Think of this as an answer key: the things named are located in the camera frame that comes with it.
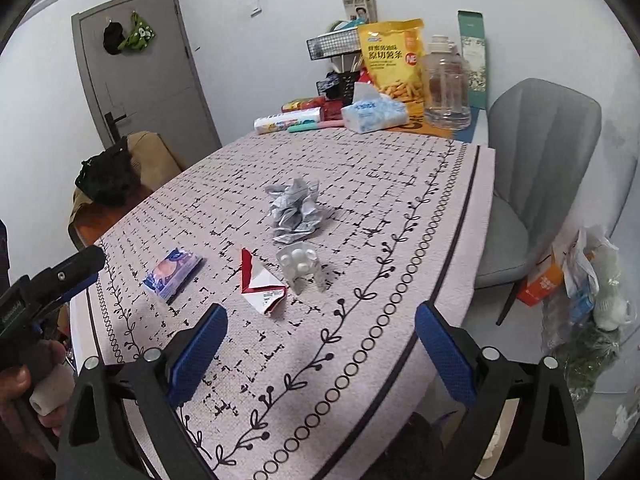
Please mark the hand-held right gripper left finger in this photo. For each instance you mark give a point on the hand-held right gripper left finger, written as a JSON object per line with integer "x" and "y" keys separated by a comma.
{"x": 197, "y": 355}

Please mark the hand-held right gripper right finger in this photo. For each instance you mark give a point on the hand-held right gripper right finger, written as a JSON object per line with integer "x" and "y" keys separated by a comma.
{"x": 445, "y": 355}

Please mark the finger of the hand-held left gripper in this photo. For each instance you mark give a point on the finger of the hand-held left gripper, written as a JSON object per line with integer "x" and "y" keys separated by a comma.
{"x": 75, "y": 261}
{"x": 80, "y": 282}

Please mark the purple tissue packet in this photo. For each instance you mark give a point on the purple tissue packet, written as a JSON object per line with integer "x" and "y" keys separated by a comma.
{"x": 172, "y": 272}

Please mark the red and white carton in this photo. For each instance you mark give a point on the red and white carton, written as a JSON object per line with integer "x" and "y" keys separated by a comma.
{"x": 260, "y": 285}

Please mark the white pill blister pack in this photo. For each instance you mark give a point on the white pill blister pack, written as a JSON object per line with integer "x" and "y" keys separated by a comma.
{"x": 299, "y": 260}

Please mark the silver foil wrapper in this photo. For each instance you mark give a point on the silver foil wrapper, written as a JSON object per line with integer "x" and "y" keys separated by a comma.
{"x": 295, "y": 210}

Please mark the person's left hand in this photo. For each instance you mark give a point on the person's left hand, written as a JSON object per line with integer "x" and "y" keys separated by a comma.
{"x": 15, "y": 385}

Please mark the dark patterned seat cushion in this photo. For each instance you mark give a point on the dark patterned seat cushion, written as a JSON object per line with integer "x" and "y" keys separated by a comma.
{"x": 425, "y": 440}

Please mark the orange cardboard box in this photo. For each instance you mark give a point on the orange cardboard box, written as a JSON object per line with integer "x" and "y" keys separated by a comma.
{"x": 542, "y": 280}

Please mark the brown chair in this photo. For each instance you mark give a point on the brown chair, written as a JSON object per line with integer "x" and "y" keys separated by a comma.
{"x": 155, "y": 155}

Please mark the clear bag of greens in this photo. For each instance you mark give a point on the clear bag of greens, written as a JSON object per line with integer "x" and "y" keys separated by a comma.
{"x": 587, "y": 365}

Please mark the grey door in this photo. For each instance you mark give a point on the grey door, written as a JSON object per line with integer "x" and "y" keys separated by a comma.
{"x": 160, "y": 85}

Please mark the orange and blue table mat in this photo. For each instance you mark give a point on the orange and blue table mat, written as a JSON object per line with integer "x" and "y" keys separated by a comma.
{"x": 470, "y": 132}

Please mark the black hat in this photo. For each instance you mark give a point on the black hat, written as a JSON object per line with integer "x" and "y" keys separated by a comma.
{"x": 112, "y": 37}

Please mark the grey upholstered chair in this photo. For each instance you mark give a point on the grey upholstered chair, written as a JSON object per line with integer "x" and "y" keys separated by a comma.
{"x": 545, "y": 150}

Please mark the green flowered bag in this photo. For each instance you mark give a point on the green flowered bag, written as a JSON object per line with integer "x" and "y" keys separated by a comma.
{"x": 136, "y": 35}

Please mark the pale blue refrigerator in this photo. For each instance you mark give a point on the pale blue refrigerator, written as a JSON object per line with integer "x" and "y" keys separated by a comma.
{"x": 620, "y": 195}

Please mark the white printed roll packet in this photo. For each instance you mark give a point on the white printed roll packet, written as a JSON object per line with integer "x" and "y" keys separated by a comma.
{"x": 285, "y": 123}

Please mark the teal marker pen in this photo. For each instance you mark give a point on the teal marker pen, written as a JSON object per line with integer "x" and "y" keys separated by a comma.
{"x": 305, "y": 127}

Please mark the blue tissue pack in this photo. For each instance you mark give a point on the blue tissue pack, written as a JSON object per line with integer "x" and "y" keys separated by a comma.
{"x": 375, "y": 112}

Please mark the pink marker pen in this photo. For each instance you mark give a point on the pink marker pen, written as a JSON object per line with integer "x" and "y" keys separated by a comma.
{"x": 332, "y": 123}

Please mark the clear water jug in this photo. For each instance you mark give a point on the clear water jug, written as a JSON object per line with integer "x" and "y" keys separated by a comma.
{"x": 447, "y": 90}

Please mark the red snack packet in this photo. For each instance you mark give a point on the red snack packet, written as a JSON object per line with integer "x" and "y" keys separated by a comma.
{"x": 305, "y": 106}

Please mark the black utensil holder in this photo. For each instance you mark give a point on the black utensil holder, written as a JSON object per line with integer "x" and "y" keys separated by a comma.
{"x": 340, "y": 85}

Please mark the yellow snack bag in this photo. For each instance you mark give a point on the yellow snack bag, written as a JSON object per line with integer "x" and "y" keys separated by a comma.
{"x": 392, "y": 65}

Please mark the tall green box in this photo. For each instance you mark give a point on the tall green box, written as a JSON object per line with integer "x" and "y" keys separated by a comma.
{"x": 472, "y": 60}

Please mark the teal plastic item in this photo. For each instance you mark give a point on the teal plastic item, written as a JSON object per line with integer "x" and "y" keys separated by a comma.
{"x": 345, "y": 26}

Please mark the white light switch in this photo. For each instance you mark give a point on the white light switch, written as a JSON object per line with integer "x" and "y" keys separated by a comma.
{"x": 255, "y": 8}

